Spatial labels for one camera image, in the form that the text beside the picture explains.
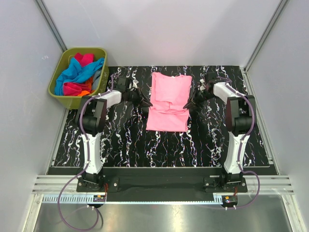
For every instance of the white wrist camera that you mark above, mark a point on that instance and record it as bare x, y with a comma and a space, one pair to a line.
201, 85
133, 85

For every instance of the orange t-shirt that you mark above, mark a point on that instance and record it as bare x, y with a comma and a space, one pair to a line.
86, 87

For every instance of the blue t-shirt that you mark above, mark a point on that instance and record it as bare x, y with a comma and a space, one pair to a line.
77, 74

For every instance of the magenta t-shirt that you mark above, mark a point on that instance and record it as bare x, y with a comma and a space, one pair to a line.
73, 88

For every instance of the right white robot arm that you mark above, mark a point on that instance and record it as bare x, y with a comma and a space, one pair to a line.
239, 120

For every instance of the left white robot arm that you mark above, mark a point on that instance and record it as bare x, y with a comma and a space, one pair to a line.
91, 120

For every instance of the grey t-shirt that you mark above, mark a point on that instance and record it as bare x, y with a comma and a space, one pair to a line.
96, 78

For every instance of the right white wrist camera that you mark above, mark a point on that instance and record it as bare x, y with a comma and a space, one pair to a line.
201, 85

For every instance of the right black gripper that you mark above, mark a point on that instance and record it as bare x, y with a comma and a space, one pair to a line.
190, 105

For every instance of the aluminium frame rail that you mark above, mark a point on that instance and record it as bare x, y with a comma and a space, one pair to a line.
268, 184

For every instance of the light pink t-shirt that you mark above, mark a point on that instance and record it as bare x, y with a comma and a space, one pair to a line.
169, 95

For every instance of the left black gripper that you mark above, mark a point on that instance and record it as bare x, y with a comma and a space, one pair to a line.
141, 97

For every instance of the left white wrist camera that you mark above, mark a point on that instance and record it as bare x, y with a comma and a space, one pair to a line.
133, 85

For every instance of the olive green plastic bin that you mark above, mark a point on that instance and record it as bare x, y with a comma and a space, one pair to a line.
73, 102

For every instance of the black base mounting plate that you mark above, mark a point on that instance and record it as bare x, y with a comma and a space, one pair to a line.
160, 196

